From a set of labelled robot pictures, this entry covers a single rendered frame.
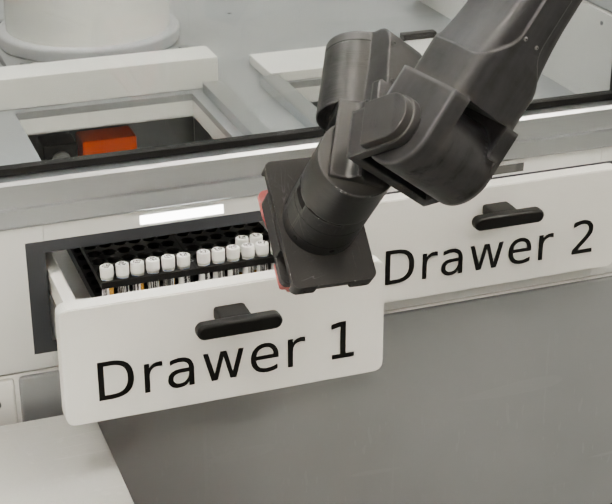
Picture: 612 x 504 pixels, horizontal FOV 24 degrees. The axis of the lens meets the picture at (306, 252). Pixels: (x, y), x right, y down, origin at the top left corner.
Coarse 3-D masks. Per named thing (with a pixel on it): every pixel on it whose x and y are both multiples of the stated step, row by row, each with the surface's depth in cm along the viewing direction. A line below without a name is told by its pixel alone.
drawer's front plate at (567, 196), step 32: (480, 192) 143; (512, 192) 145; (544, 192) 146; (576, 192) 147; (608, 192) 149; (384, 224) 141; (416, 224) 142; (448, 224) 144; (544, 224) 148; (608, 224) 150; (384, 256) 142; (416, 256) 144; (448, 256) 145; (480, 256) 146; (544, 256) 149; (576, 256) 151; (608, 256) 152; (384, 288) 144; (416, 288) 145; (448, 288) 147
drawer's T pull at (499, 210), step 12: (492, 204) 144; (504, 204) 144; (480, 216) 141; (492, 216) 141; (504, 216) 141; (516, 216) 142; (528, 216) 142; (540, 216) 143; (480, 228) 141; (492, 228) 141
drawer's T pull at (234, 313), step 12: (216, 312) 123; (228, 312) 122; (240, 312) 122; (264, 312) 122; (276, 312) 122; (204, 324) 120; (216, 324) 120; (228, 324) 121; (240, 324) 121; (252, 324) 121; (264, 324) 122; (276, 324) 122; (204, 336) 120; (216, 336) 121
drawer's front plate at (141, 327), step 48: (192, 288) 123; (240, 288) 124; (336, 288) 127; (96, 336) 121; (144, 336) 122; (192, 336) 124; (240, 336) 126; (288, 336) 127; (336, 336) 129; (96, 384) 123; (144, 384) 124; (240, 384) 128; (288, 384) 129
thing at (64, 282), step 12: (48, 252) 138; (60, 252) 151; (48, 264) 135; (60, 264) 149; (72, 264) 149; (48, 276) 134; (60, 276) 133; (72, 276) 146; (48, 288) 135; (60, 288) 130; (72, 288) 144; (84, 288) 144; (60, 300) 129; (72, 300) 128
